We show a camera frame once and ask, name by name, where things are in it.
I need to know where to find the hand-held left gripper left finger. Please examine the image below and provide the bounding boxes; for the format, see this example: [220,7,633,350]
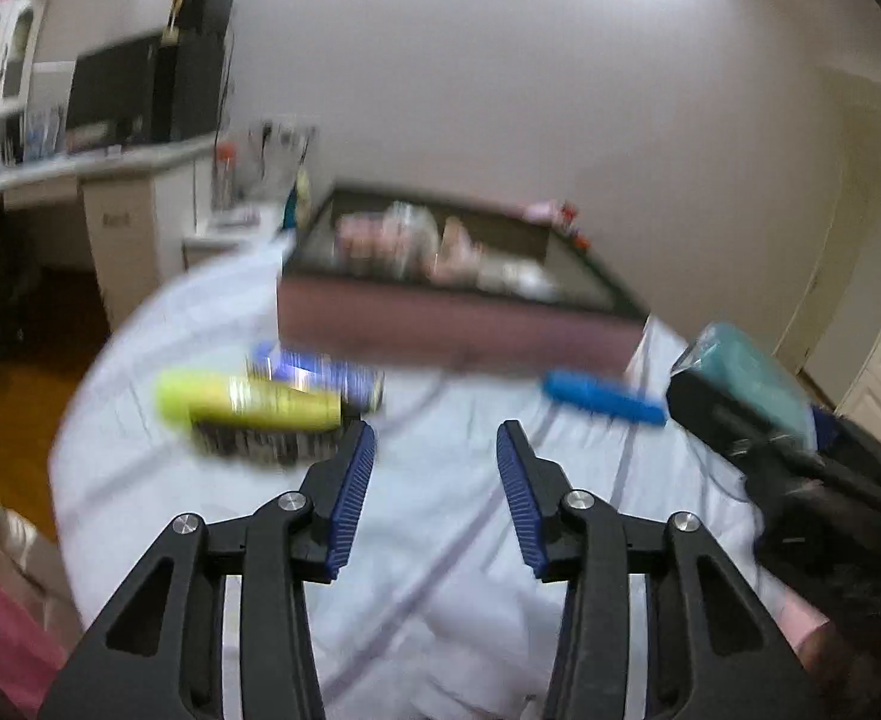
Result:
[39,420,377,720]

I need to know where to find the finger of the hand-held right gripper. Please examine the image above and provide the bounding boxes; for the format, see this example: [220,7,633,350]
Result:
[666,367,823,478]
[813,405,881,518]

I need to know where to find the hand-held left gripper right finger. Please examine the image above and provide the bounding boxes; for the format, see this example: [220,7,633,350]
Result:
[496,420,831,720]

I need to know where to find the teal plastic container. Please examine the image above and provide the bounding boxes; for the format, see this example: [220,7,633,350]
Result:
[672,322,816,458]

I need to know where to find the brown tray box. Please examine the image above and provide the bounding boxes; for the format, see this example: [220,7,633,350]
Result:
[275,180,651,380]

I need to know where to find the pink doll figurine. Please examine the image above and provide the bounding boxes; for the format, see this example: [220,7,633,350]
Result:
[432,217,486,282]

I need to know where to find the pink white block figure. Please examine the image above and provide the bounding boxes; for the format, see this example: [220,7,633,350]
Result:
[339,214,389,262]

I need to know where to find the clear glass jar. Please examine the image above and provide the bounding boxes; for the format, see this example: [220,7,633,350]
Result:
[384,202,441,271]

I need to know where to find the person's right forearm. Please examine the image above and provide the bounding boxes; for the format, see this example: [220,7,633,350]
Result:
[781,585,881,720]

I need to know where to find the black patterned case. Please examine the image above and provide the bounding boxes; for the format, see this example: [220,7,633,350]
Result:
[193,405,359,467]

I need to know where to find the blue highlighter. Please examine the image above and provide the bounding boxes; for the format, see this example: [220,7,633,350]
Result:
[543,369,667,427]

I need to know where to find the blue silver patterned tube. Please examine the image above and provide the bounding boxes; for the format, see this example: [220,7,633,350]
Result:
[249,341,385,407]

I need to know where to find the yellow highlighter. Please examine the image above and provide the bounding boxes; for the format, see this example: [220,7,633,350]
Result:
[155,369,344,432]

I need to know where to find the white bedside table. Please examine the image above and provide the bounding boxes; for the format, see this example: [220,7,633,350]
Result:
[181,202,299,271]

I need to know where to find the orange cap bottle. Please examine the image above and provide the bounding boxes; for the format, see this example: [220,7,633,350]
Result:
[211,146,235,211]

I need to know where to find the white plastic bag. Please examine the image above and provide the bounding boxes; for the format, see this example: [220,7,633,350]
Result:
[249,120,314,203]

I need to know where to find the white desk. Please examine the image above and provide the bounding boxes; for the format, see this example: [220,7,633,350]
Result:
[0,139,220,316]

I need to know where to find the black computer tower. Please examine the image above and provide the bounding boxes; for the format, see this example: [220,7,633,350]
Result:
[151,34,227,143]

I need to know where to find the black computer monitor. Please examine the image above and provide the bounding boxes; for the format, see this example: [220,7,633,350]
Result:
[65,34,160,151]

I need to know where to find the black boxes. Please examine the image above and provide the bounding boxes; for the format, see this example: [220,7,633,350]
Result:
[178,0,235,38]

